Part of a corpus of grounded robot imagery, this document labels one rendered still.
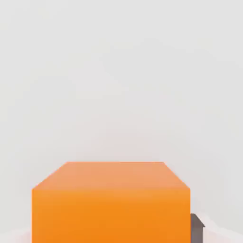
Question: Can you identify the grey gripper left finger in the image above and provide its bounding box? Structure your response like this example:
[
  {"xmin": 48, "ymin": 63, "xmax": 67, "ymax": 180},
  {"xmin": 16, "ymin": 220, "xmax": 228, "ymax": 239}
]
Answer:
[{"xmin": 0, "ymin": 228, "xmax": 33, "ymax": 243}]

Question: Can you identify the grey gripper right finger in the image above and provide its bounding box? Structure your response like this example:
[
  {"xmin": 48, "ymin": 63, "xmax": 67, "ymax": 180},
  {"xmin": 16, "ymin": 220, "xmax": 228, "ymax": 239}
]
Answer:
[{"xmin": 190, "ymin": 213, "xmax": 243, "ymax": 243}]

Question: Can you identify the small orange cube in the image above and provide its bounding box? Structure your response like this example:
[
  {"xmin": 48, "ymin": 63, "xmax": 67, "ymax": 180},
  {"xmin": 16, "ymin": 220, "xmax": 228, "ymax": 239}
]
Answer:
[{"xmin": 31, "ymin": 161, "xmax": 191, "ymax": 243}]

